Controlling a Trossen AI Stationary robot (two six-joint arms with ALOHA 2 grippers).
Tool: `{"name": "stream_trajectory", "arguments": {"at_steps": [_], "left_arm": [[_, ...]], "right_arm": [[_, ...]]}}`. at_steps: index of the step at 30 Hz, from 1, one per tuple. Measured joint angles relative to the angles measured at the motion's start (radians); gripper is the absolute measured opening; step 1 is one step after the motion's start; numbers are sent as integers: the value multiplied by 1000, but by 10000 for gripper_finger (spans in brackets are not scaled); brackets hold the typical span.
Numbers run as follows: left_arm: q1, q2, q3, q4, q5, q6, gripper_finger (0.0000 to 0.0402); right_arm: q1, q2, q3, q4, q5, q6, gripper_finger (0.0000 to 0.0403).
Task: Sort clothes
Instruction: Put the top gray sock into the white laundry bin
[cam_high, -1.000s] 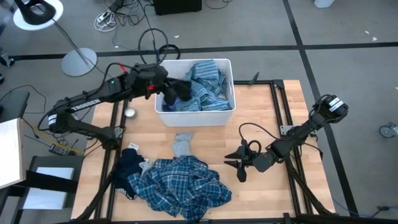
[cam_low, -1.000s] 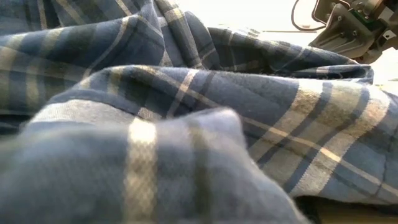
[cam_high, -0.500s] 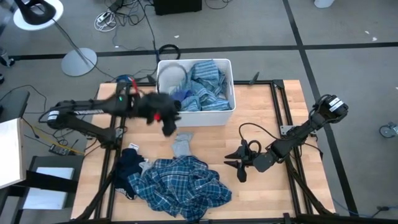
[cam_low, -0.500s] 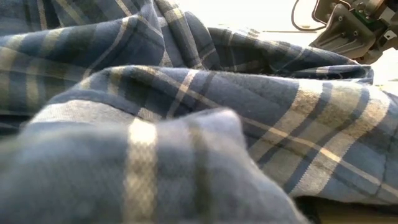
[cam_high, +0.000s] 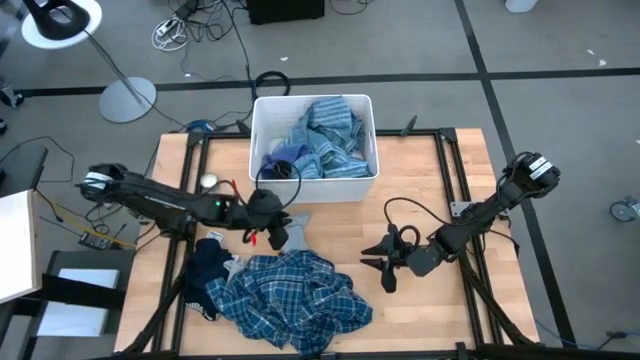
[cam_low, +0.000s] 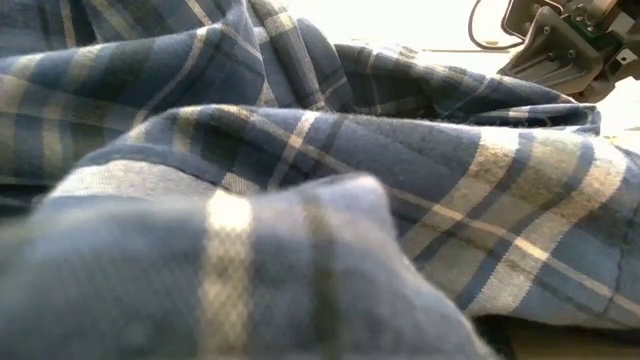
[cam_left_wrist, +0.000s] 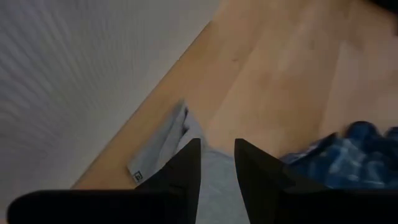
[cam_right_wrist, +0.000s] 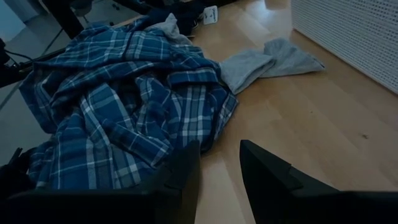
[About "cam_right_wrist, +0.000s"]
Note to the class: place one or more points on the white perforated plastic laundry basket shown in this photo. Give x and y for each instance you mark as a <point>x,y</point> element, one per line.
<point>348,37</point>

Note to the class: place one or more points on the small white printed card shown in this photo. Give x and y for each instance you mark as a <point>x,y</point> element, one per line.
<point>210,15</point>

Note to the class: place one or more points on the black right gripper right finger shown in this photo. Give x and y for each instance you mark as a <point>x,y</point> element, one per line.
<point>264,177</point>

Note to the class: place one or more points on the grey garment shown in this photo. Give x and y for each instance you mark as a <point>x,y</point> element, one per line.
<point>248,68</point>

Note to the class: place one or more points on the dark blue plaid shirt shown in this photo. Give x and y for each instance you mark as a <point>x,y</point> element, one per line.
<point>124,109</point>

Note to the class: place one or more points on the black garment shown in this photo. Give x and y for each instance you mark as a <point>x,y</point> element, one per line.
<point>180,18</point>

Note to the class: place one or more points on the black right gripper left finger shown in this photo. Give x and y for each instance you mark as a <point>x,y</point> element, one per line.
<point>186,168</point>

